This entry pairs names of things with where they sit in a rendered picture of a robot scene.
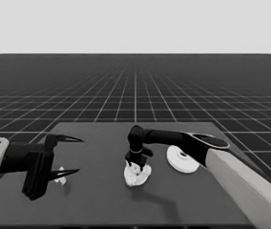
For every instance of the large thick white disc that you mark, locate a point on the large thick white disc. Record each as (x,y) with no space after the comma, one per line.
(181,165)

